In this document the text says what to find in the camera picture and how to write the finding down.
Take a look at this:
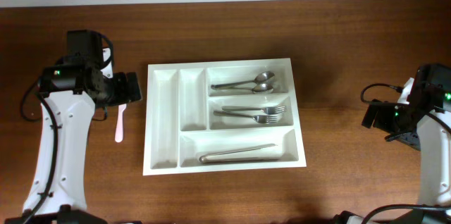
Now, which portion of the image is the left black cable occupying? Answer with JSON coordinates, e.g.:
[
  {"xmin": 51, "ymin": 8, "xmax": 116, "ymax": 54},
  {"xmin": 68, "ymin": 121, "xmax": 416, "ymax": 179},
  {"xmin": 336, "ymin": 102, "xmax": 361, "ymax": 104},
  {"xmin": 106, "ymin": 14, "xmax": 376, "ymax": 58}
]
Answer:
[{"xmin": 19, "ymin": 32, "xmax": 116, "ymax": 224}]

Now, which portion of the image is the pink plastic knife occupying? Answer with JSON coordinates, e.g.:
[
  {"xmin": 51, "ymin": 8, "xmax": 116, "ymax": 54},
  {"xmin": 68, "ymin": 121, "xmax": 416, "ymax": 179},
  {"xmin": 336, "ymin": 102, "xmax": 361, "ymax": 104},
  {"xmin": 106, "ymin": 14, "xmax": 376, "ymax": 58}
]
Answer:
[{"xmin": 115, "ymin": 104, "xmax": 127, "ymax": 143}]

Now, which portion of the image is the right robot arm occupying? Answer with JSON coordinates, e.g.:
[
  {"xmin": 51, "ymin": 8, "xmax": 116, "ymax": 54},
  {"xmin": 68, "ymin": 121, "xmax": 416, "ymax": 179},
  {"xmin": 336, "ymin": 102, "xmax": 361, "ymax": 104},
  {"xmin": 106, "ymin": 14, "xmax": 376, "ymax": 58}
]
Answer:
[{"xmin": 332, "ymin": 63, "xmax": 450, "ymax": 224}]

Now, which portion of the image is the metal fork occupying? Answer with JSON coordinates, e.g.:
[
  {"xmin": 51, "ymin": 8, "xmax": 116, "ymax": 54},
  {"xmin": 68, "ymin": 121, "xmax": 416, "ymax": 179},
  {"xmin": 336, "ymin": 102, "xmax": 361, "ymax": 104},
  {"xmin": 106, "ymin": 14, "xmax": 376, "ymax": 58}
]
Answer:
[
  {"xmin": 213, "ymin": 111, "xmax": 279, "ymax": 124},
  {"xmin": 222, "ymin": 106, "xmax": 288, "ymax": 115}
]

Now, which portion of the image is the white plastic cutlery tray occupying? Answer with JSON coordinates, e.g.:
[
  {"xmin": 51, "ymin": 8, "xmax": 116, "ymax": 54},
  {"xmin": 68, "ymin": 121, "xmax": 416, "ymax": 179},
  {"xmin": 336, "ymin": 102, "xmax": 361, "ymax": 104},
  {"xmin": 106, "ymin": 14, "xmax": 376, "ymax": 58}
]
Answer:
[{"xmin": 143, "ymin": 58, "xmax": 307, "ymax": 175}]

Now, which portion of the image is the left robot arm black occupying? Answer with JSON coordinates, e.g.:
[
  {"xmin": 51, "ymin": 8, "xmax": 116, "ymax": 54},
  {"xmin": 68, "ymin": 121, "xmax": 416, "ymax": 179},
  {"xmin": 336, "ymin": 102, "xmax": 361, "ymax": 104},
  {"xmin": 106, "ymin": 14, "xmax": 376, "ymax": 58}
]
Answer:
[{"xmin": 5, "ymin": 30, "xmax": 142, "ymax": 223}]

